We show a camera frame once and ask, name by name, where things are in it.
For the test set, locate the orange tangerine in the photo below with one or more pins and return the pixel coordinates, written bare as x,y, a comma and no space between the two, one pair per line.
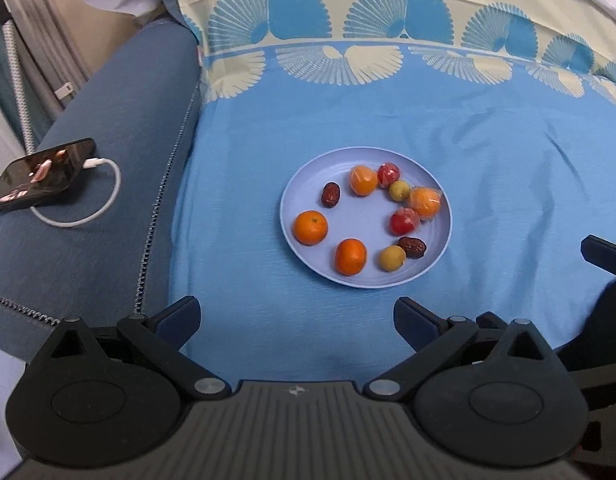
311,227
350,256

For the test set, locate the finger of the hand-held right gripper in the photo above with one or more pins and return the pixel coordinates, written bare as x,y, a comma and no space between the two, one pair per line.
605,255

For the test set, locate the plastic-wrapped tangerine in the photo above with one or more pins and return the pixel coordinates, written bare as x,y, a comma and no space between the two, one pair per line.
423,201
363,180

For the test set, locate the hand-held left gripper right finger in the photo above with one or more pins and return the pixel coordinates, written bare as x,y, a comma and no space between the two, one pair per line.
412,322

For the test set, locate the blue fan-print bed sheet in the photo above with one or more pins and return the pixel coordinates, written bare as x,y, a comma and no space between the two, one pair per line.
487,135

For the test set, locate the dark red jujube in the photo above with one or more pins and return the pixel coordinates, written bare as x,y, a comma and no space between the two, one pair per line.
412,247
331,194

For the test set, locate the light purple plastic plate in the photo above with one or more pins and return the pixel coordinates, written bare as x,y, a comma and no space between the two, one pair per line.
360,220

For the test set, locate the small yellow-green fruit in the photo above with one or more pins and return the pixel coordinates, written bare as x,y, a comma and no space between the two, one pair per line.
391,258
398,190

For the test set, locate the plastic-wrapped red tomato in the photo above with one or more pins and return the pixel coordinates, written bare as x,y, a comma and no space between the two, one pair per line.
388,174
404,221

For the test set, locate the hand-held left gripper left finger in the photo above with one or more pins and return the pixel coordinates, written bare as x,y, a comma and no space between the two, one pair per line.
180,316

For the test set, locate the black smartphone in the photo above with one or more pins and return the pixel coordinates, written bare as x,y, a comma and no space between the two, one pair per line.
38,172

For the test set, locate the grey curtain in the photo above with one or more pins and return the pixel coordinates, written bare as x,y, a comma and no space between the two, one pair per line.
43,20

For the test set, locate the small white clip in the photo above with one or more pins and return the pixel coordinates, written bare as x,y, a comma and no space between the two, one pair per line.
63,91

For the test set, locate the teal curtain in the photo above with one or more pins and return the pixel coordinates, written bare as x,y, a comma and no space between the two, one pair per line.
0,70

